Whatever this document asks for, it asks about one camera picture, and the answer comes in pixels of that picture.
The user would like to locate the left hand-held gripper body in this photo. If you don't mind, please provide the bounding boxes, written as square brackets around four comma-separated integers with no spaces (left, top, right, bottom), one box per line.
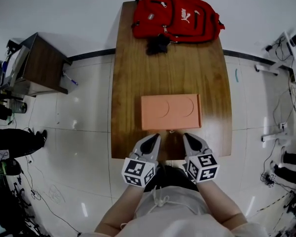
[121,151,159,188]

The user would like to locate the person's black trouser leg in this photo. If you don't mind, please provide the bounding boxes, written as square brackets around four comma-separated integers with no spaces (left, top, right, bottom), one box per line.
[148,165,198,193]

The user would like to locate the dark wooden side cabinet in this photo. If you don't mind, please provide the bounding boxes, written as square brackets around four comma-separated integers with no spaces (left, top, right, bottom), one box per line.
[8,32,74,97]

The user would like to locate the yellow and black tape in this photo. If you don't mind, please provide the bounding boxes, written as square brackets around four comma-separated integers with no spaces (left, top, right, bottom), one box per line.
[256,190,296,213]

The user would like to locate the orange drawer box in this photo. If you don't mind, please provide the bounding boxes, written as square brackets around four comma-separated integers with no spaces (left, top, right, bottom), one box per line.
[140,93,203,131]

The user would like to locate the person's left forearm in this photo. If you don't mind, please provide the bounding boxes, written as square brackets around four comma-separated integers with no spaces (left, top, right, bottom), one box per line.
[94,182,146,233]

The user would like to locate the salmon pink box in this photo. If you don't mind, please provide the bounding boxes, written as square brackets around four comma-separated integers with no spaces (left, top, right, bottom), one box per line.
[142,127,202,134]

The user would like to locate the small printed cubes device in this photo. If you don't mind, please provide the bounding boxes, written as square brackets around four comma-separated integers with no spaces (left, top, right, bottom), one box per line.
[264,172,277,189]

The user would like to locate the person's right forearm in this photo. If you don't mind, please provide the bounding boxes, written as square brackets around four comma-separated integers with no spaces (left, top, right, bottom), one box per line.
[195,178,249,230]

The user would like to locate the red backpack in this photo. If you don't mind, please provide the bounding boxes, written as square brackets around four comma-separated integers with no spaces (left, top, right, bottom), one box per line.
[131,0,226,44]

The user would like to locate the person's white drawstring top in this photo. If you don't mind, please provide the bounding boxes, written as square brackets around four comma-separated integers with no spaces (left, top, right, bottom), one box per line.
[78,185,270,237]

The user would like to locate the black pouch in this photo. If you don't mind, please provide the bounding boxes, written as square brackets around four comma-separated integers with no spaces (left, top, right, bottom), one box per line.
[145,33,171,57]

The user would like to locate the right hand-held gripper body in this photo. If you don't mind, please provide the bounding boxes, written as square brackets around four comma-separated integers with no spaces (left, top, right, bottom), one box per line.
[184,146,221,183]

